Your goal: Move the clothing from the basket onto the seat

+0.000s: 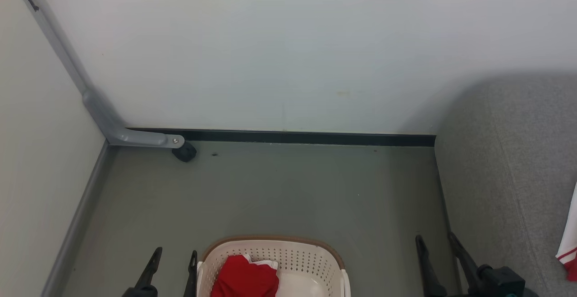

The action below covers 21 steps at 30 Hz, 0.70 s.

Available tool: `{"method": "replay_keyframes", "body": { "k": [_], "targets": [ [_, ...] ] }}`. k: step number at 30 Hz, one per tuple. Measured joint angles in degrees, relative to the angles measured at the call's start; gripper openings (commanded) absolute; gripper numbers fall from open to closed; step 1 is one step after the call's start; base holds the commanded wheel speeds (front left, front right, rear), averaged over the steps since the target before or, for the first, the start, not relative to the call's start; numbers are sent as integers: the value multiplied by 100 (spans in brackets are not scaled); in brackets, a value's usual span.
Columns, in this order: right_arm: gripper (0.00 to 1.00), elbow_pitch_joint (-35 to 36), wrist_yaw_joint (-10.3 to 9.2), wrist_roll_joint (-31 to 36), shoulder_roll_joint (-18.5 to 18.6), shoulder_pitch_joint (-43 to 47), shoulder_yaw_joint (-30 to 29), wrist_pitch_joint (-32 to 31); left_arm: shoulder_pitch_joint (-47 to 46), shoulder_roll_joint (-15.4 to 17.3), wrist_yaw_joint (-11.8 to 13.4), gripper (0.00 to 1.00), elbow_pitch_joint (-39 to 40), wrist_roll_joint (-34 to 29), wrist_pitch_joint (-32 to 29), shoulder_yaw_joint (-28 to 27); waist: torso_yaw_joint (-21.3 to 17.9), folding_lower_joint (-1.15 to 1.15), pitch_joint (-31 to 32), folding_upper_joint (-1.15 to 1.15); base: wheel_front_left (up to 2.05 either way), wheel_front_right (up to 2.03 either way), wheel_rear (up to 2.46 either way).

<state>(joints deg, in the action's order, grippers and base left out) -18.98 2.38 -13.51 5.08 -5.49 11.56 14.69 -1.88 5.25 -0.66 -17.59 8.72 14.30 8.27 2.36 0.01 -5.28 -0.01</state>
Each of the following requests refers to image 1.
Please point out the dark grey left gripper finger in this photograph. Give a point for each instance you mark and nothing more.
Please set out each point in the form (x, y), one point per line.
(192, 279)
(148, 276)

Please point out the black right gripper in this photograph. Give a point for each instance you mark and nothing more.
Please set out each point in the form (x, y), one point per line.
(502, 283)

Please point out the white and red cloth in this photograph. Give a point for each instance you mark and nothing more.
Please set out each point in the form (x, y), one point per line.
(570, 238)

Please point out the grey fabric sofa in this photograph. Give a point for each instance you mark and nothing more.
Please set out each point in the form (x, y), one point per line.
(505, 166)

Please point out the white cloth piece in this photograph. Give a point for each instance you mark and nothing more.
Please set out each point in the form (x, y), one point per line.
(267, 264)

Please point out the cream perforated laundry basket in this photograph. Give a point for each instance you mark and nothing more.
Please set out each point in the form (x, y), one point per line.
(306, 261)

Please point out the black caster wheel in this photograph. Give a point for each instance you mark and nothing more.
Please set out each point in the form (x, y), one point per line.
(185, 152)

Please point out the grey wall baseboard strip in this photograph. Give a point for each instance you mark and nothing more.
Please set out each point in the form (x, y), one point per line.
(74, 229)

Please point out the grey metal partition post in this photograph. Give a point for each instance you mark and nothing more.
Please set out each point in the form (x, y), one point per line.
(108, 125)

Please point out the black wall baseboard strip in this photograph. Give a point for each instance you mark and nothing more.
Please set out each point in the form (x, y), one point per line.
(293, 137)

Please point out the small black post clip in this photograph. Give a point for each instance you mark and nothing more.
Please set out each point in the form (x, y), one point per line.
(32, 3)

